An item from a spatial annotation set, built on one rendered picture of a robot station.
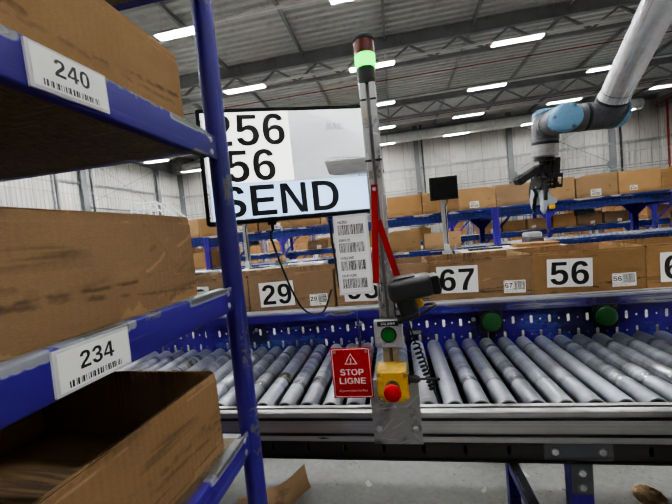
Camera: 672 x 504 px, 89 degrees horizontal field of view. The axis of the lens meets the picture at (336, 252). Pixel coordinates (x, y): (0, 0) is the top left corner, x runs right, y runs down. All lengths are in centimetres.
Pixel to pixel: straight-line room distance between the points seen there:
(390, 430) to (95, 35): 91
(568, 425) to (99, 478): 92
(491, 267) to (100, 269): 134
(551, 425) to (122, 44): 104
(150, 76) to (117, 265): 21
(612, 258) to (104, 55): 160
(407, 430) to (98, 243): 81
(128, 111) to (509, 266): 137
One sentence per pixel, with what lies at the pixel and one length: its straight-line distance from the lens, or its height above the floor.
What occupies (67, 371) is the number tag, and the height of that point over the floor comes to 113.
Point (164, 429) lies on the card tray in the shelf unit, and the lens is 43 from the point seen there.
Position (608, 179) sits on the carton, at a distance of 681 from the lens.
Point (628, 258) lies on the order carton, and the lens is 168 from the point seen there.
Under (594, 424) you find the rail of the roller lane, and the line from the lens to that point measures 105.
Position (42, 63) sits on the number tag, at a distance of 32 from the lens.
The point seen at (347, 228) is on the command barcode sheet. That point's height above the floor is 121.
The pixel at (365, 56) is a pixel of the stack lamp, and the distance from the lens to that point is 93.
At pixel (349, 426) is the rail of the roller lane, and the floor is 71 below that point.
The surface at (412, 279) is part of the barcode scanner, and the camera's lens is 79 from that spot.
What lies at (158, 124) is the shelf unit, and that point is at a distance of 40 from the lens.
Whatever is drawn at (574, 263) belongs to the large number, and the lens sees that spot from 160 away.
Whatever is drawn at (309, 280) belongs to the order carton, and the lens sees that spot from 150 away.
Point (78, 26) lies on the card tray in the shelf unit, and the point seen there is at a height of 140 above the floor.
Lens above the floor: 120
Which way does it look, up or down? 3 degrees down
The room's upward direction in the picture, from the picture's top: 6 degrees counter-clockwise
